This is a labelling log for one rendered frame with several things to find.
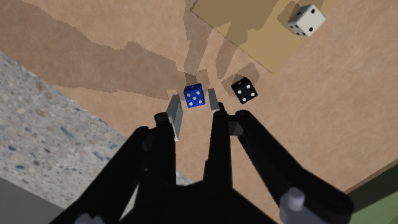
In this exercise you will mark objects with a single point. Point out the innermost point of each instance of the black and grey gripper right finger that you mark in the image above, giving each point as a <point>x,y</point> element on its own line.
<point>303,198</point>

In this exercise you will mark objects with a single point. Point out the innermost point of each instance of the black die with grey pips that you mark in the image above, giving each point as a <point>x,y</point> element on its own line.
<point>244,90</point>

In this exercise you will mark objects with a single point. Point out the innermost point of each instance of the tan flat mat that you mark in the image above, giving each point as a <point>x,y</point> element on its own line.
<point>259,27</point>

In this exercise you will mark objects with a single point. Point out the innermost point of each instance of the blue die with white pips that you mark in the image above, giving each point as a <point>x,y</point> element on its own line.
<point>194,95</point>

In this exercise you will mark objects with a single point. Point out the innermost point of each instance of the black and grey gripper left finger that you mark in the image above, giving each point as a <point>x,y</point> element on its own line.
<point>106,198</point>

